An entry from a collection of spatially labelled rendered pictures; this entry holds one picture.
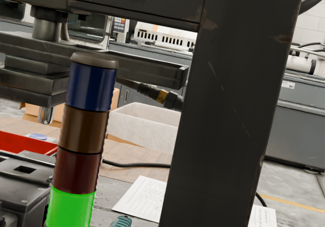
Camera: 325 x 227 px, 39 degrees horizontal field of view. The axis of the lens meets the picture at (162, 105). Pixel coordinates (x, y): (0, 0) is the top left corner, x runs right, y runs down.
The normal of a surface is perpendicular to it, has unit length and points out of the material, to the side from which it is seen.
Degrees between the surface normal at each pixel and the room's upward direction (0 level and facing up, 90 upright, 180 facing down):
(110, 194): 0
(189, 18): 90
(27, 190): 0
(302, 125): 90
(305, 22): 90
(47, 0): 90
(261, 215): 2
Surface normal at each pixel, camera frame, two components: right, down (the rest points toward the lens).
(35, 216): 0.97, 0.21
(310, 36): -0.22, 0.12
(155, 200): 0.20, -0.96
